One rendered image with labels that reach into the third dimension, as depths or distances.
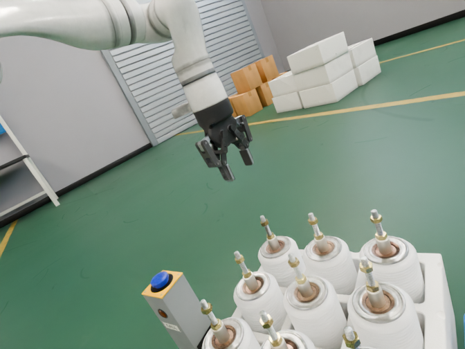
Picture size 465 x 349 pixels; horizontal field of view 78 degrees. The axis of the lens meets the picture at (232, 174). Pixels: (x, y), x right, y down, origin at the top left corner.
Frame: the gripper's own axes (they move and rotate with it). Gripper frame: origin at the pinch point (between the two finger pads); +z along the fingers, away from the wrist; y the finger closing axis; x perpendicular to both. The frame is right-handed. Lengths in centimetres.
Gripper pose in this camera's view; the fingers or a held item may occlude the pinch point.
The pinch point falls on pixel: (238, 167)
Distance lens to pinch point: 60.8
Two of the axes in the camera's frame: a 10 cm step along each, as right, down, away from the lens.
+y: 6.0, -5.0, 6.2
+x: -7.0, 0.6, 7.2
